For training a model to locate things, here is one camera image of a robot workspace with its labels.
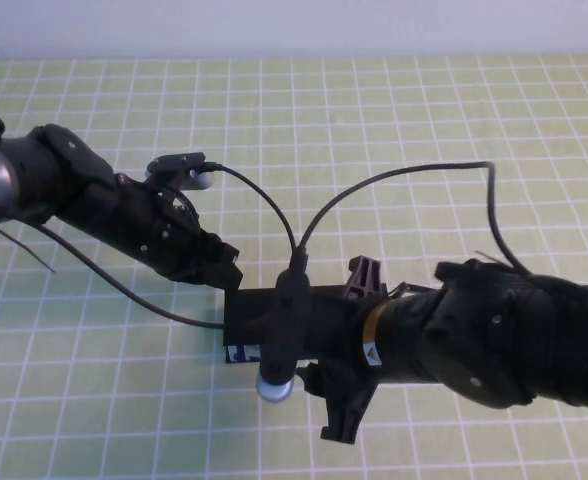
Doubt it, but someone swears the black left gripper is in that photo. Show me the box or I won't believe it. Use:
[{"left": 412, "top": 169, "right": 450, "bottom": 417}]
[{"left": 121, "top": 182, "right": 244, "bottom": 292}]

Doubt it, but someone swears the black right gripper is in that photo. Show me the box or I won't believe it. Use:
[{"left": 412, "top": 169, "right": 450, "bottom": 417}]
[{"left": 296, "top": 254, "right": 440, "bottom": 445}]

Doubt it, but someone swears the black glasses case printed side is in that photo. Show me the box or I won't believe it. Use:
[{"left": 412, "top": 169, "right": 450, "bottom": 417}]
[{"left": 222, "top": 282, "right": 390, "bottom": 366}]

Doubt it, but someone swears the green checked tablecloth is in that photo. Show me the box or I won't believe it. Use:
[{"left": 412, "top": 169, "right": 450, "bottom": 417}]
[{"left": 0, "top": 53, "right": 588, "bottom": 480}]

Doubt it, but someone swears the black right camera mount bracket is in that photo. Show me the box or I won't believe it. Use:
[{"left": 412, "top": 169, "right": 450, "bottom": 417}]
[{"left": 261, "top": 267, "right": 312, "bottom": 389}]

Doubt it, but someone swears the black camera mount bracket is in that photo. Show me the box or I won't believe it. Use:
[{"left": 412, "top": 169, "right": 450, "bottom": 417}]
[
  {"left": 148, "top": 151, "right": 208, "bottom": 194},
  {"left": 261, "top": 267, "right": 312, "bottom": 389}
]

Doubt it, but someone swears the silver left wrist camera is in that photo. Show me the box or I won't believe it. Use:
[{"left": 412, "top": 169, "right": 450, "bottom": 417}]
[{"left": 144, "top": 167, "right": 216, "bottom": 192}]

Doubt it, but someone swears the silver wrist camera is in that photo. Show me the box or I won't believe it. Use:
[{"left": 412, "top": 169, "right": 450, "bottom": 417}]
[
  {"left": 144, "top": 167, "right": 216, "bottom": 192},
  {"left": 255, "top": 372, "right": 295, "bottom": 404}
]

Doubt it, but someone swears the black left camera cable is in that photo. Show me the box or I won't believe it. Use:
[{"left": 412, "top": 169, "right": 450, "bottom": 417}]
[{"left": 41, "top": 162, "right": 300, "bottom": 331}]

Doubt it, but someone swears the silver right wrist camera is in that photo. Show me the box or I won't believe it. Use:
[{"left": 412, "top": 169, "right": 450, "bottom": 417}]
[{"left": 255, "top": 372, "right": 295, "bottom": 404}]

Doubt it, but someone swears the black left camera mount bracket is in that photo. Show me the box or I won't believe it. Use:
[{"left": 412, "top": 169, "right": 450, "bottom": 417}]
[{"left": 148, "top": 151, "right": 208, "bottom": 194}]

